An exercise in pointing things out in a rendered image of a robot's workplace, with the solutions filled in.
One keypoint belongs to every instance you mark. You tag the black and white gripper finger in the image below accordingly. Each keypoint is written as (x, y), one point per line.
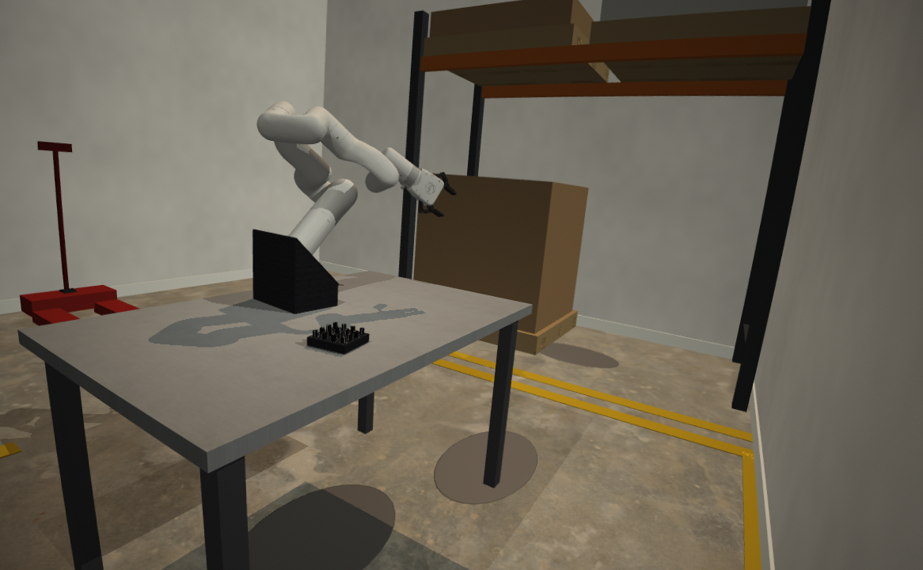
(446, 185)
(429, 210)

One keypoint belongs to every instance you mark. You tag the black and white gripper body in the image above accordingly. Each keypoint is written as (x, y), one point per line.
(426, 187)

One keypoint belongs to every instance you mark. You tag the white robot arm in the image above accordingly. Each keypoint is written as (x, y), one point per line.
(291, 134)

